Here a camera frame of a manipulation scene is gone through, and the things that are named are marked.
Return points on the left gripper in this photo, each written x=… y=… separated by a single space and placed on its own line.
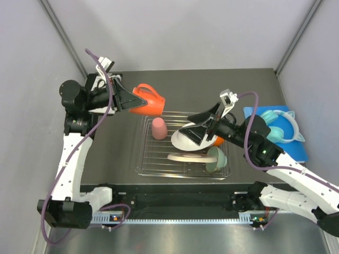
x=124 y=99

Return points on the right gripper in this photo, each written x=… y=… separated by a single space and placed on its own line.
x=195 y=134

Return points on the white blue-rimmed plate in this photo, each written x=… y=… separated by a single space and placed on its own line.
x=183 y=143

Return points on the orange and white bowl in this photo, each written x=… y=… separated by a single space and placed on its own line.
x=219 y=141

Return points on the green ceramic bowl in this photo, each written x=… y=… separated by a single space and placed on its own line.
x=221 y=158

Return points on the pink floral plate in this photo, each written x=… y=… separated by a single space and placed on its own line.
x=192 y=157

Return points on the orange mug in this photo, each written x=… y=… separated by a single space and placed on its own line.
x=155 y=102

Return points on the pink plastic cup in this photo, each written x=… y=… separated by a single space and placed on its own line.
x=159 y=129

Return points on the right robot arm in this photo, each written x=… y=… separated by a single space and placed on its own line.
x=316 y=199

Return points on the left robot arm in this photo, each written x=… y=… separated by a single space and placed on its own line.
x=65 y=206

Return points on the teal cat-ear headphones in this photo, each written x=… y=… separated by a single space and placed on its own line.
x=281 y=133

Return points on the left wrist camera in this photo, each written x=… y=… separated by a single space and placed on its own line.
x=106 y=63

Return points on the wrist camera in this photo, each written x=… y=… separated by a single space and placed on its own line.
x=106 y=63
x=228 y=99

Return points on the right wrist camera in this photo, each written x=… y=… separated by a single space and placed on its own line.
x=228 y=99

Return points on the wire dish rack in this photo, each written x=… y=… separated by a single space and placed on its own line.
x=152 y=153

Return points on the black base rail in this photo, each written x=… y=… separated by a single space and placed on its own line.
x=185 y=204

